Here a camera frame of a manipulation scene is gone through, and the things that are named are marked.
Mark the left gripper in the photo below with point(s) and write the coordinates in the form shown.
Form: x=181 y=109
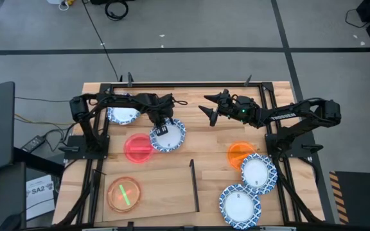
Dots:
x=164 y=110

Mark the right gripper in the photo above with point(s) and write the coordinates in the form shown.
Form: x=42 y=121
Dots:
x=241 y=110

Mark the blue patterned paper plate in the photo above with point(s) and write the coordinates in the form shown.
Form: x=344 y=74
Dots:
x=238 y=208
x=172 y=139
x=122 y=115
x=255 y=173

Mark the pink transparent plastic plate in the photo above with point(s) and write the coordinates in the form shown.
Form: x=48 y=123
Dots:
x=114 y=200
x=137 y=149

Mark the orange transparent plastic plate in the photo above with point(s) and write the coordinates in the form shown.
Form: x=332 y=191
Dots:
x=236 y=154

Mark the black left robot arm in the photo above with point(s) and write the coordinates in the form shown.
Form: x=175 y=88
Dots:
x=120 y=99

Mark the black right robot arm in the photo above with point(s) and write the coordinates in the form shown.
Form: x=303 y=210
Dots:
x=329 y=112

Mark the wooden shelf board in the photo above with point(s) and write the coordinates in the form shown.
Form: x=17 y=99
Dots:
x=165 y=192

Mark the black power brick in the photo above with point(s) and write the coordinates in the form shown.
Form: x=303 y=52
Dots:
x=33 y=143

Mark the white printed paper sheet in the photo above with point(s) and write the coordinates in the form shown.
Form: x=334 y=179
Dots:
x=38 y=199

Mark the yellow power plug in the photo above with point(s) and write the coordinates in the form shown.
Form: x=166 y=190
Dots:
x=70 y=2

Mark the white bin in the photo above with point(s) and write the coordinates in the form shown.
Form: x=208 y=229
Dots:
x=55 y=1

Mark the dark computer desk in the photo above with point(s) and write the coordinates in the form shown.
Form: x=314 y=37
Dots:
x=8 y=199

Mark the black mat with hazard stripes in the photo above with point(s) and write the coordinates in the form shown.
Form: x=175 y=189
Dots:
x=361 y=199

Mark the black computer mouse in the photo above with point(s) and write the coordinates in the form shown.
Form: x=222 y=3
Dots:
x=10 y=223

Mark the black frame clamp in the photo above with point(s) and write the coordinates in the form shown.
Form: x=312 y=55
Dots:
x=129 y=80
x=248 y=81

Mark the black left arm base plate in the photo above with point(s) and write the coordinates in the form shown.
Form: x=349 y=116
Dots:
x=75 y=154

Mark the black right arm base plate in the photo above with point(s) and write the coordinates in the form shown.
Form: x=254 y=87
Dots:
x=300 y=150

